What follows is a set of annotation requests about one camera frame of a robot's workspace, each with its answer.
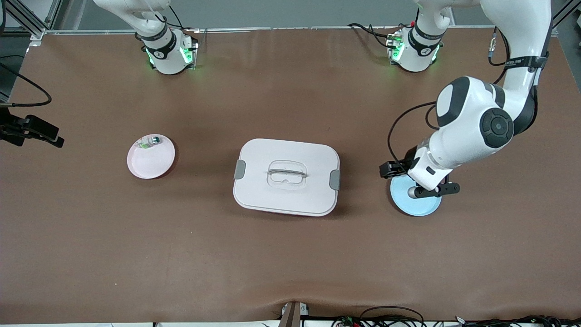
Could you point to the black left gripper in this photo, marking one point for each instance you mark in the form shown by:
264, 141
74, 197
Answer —
405, 166

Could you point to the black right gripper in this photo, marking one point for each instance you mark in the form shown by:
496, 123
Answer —
26, 126

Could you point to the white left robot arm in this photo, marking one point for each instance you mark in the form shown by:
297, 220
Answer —
472, 122

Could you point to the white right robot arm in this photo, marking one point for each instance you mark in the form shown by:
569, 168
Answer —
163, 54

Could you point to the light blue round plate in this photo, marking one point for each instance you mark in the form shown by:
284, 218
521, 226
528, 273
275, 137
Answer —
417, 206

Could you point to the white lidded storage box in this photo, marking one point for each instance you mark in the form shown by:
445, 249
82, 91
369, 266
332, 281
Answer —
286, 195

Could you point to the pale pink round plate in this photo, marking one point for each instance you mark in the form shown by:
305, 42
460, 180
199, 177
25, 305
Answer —
152, 163

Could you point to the aluminium frame corner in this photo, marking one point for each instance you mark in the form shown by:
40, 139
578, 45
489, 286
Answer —
563, 13
27, 19

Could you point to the metal camera post bracket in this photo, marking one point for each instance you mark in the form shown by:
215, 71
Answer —
292, 315

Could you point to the aluminium table edge rail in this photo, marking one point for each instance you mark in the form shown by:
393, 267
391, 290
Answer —
272, 28

